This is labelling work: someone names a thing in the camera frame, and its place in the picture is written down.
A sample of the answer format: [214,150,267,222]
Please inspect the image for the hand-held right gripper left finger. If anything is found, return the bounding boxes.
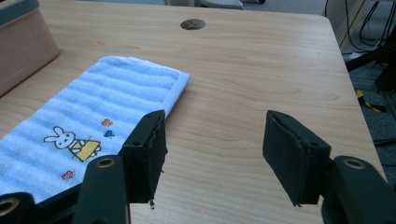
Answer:
[117,109,169,210]

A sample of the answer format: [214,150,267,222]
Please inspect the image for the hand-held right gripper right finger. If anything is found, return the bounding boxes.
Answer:
[262,109,332,207]

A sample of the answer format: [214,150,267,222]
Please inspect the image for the blue striped rabbit towel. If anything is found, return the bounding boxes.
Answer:
[0,55,191,204]

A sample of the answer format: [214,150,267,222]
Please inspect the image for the yellow black tape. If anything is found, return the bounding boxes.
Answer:
[355,89,387,114]

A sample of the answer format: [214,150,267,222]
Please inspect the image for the black metal stand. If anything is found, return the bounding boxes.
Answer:
[345,24,396,92]

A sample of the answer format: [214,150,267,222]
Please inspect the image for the pink storage box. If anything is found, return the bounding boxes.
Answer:
[0,0,61,98]

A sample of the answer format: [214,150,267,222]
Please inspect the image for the round cable grommet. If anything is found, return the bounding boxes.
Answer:
[179,18,207,31]

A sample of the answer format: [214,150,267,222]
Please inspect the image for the black cables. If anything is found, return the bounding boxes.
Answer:
[344,0,396,52]

